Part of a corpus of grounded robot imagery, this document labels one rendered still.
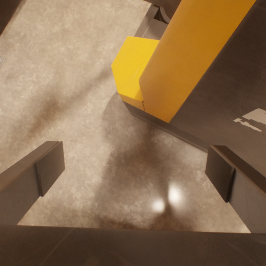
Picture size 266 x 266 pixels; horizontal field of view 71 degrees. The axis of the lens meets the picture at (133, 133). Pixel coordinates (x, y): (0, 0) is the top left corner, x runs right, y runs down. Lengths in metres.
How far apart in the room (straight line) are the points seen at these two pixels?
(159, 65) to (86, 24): 0.95
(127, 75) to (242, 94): 0.41
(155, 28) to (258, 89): 0.56
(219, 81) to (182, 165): 0.68
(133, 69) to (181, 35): 0.42
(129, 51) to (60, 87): 0.53
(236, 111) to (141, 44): 0.42
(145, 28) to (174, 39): 0.55
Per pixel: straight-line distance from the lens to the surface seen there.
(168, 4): 0.74
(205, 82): 0.28
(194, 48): 0.22
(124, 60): 0.66
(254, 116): 0.32
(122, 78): 0.62
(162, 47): 0.25
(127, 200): 0.94
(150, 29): 0.76
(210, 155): 0.16
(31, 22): 1.38
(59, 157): 0.16
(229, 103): 0.31
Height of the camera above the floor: 0.91
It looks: 80 degrees down
